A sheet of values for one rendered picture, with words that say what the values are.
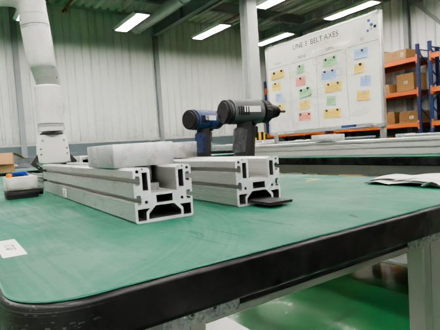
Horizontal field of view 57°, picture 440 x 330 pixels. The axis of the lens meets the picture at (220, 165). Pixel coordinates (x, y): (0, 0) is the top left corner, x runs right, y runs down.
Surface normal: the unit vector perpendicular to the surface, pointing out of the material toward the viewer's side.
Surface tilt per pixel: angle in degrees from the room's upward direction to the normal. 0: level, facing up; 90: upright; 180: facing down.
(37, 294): 0
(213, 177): 90
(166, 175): 90
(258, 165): 90
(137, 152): 90
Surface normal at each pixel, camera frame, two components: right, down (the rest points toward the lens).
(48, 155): 0.48, 0.07
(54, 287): -0.07, -1.00
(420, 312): -0.83, 0.08
